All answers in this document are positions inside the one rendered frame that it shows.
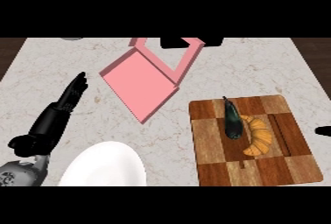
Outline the pink open box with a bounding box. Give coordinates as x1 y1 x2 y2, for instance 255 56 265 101
97 38 206 125

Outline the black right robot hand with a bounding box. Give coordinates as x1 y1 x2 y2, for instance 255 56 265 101
314 126 331 137

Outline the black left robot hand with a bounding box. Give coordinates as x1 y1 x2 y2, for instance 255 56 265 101
5 71 88 158

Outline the black block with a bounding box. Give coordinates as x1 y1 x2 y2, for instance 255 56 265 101
197 38 224 48
159 38 193 50

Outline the checkered wooden cutting board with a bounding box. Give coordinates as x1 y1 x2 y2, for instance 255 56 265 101
187 94 325 187

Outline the golden croissant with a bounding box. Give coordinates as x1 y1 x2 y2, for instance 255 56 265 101
239 115 274 158

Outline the white plate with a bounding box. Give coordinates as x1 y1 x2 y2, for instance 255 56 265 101
56 141 147 187

